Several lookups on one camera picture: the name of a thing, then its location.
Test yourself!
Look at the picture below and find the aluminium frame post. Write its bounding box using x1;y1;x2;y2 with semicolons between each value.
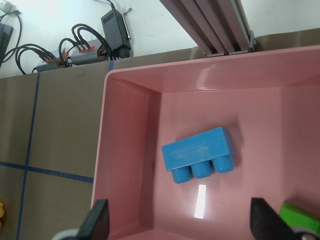
161;0;256;57

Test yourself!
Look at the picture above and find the blue toy block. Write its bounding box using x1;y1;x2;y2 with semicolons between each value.
161;126;235;184

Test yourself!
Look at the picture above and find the black power adapter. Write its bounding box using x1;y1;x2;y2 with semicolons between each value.
101;9;131;59

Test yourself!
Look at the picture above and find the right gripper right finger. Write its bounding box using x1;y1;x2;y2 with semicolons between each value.
249;197;320;240

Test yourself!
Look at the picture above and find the yellow toy block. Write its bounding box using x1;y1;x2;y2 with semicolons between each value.
0;202;5;219

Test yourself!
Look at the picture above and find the green toy block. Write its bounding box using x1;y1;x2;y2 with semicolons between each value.
279;201;320;236

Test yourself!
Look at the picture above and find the pink plastic box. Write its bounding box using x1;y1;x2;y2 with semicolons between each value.
92;46;320;240

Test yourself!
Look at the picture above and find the grey usb hub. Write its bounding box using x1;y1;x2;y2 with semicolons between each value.
70;45;107;66
35;58;64;73

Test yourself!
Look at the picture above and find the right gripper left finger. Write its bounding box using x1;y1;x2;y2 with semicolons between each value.
53;199;110;240

